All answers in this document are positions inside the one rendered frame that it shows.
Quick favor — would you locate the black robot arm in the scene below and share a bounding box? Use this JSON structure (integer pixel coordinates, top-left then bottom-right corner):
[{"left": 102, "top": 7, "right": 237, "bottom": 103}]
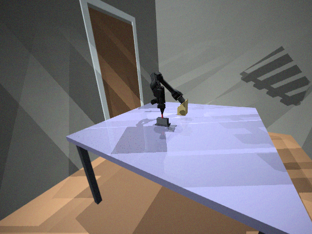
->
[{"left": 150, "top": 71, "right": 186, "bottom": 105}]

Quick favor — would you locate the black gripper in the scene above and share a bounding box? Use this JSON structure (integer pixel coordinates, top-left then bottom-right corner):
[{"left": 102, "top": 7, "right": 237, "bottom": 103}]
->
[{"left": 157, "top": 95, "right": 166, "bottom": 114}]

